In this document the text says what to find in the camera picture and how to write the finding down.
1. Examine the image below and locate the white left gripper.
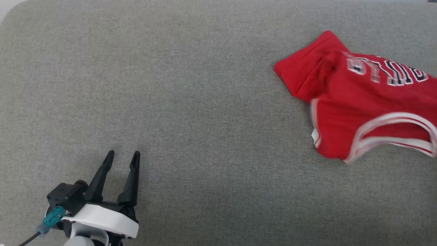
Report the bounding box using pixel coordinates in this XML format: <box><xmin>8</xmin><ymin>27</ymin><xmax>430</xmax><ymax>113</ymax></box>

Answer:
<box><xmin>61</xmin><ymin>150</ymin><xmax>141</xmax><ymax>239</ymax></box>

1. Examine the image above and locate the red basketball jersey white trim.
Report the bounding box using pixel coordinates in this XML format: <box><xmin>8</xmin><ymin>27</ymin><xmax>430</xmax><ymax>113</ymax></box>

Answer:
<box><xmin>274</xmin><ymin>30</ymin><xmax>437</xmax><ymax>164</ymax></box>

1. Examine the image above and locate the grey fabric sofa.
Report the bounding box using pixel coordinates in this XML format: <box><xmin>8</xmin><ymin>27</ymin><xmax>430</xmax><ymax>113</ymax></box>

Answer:
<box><xmin>0</xmin><ymin>0</ymin><xmax>437</xmax><ymax>246</ymax></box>

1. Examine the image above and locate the teal cable connector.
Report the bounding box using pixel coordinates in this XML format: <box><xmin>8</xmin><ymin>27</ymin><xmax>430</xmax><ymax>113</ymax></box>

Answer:
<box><xmin>36</xmin><ymin>206</ymin><xmax>66</xmax><ymax>236</ymax></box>

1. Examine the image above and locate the thin black cable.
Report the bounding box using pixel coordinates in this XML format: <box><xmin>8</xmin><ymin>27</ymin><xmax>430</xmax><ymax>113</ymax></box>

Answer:
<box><xmin>19</xmin><ymin>232</ymin><xmax>42</xmax><ymax>246</ymax></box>

